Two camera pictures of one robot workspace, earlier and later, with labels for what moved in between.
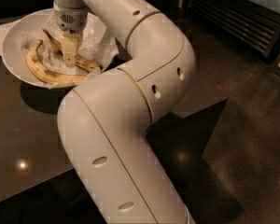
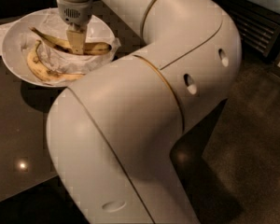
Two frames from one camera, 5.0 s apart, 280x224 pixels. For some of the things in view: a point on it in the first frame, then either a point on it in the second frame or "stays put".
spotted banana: x=42 y=71 stays put
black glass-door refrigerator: x=255 y=16 stays put
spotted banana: x=80 y=61 -> x=90 y=49
